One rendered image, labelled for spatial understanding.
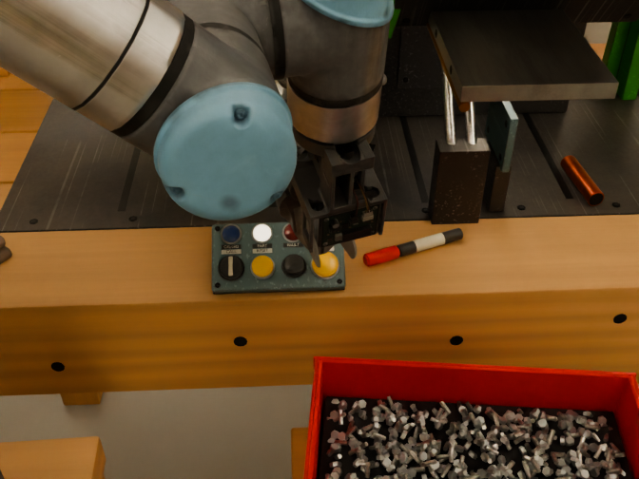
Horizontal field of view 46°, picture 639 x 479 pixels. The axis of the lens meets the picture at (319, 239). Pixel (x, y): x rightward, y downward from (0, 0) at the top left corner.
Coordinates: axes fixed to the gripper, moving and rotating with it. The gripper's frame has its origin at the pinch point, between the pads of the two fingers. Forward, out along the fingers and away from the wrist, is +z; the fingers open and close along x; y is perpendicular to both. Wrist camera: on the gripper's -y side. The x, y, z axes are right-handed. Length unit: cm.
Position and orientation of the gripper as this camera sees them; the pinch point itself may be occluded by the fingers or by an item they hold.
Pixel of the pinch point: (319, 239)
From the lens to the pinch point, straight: 79.9
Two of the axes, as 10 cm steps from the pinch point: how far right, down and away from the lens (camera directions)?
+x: 9.5, -2.4, 2.0
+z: -0.2, 5.9, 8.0
